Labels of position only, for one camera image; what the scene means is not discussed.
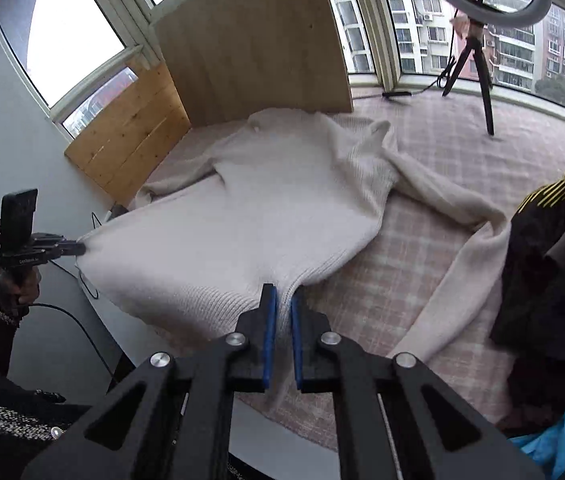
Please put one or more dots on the pine wood board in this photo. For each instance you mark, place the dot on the pine wood board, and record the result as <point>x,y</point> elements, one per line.
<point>130,130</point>

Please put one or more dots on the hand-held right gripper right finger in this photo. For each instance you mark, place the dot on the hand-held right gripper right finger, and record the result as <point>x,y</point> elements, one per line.
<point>296,340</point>

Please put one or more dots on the white window frame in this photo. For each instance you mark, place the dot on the white window frame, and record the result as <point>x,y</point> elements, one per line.
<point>368,20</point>

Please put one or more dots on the person's black sparkly jacket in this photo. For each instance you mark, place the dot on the person's black sparkly jacket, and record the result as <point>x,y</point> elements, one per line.
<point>7,425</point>

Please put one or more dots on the cream knit sweater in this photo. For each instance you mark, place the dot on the cream knit sweater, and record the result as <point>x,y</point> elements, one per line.
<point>262,200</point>

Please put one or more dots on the light laminate wood board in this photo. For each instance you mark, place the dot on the light laminate wood board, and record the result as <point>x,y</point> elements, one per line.
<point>252,45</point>

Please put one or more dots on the person's left hand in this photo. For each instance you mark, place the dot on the person's left hand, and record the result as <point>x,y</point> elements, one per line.
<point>12,292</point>

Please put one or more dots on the pile of dark clothes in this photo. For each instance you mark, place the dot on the pile of dark clothes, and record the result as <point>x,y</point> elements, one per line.
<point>552,280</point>

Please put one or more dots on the black tripod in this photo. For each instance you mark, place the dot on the black tripod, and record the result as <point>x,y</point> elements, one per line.
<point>482,85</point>

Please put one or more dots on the small black bar device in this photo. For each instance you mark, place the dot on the small black bar device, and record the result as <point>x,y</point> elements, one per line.
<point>396,94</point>

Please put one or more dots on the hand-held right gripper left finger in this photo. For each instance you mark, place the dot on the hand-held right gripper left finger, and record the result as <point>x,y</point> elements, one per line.
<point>270,320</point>

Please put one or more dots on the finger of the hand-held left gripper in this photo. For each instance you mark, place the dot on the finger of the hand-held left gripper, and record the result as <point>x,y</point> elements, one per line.
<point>65,248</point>

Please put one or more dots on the pink plaid blanket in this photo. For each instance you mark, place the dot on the pink plaid blanket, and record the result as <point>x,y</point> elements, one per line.
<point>442,150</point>

